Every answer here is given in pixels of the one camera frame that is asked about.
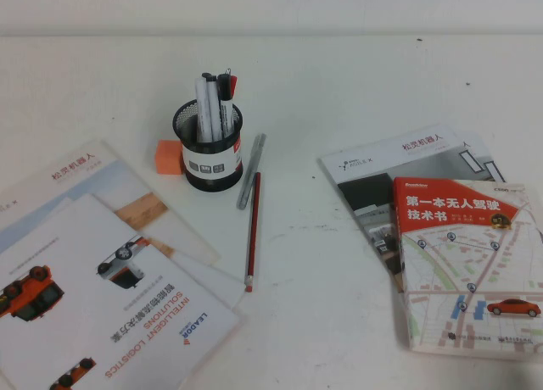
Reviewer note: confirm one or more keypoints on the white brochure with window outlines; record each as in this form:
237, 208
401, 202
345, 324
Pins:
481, 152

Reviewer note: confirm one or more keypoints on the black capped marker pen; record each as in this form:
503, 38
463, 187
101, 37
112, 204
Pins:
225, 110

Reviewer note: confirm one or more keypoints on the black mesh pen holder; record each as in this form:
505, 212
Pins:
212, 163

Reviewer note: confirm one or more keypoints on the white Leador logistics brochure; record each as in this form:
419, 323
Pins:
106, 305

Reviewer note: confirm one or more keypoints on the grey pen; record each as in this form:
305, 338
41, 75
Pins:
251, 174

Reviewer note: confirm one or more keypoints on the blue white Agilex brochure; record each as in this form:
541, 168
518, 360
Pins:
85, 176

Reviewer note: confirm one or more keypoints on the grey Agilex brochure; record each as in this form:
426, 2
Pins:
382, 165

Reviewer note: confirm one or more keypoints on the red capped pen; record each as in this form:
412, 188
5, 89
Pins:
233, 83

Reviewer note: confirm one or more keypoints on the orange foam cube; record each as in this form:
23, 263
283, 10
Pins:
167, 157

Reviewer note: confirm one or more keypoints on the plain white paper sheet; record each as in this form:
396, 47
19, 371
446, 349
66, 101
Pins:
212, 276

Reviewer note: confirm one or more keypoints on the white marker with black tip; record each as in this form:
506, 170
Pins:
213, 108

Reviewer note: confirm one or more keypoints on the red pencil with eraser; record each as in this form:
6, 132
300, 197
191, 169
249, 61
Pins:
253, 233

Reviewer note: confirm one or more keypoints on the white marker pen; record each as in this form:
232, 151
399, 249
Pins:
200, 106

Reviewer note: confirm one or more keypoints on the red book with map cover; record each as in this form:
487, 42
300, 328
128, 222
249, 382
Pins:
466, 263

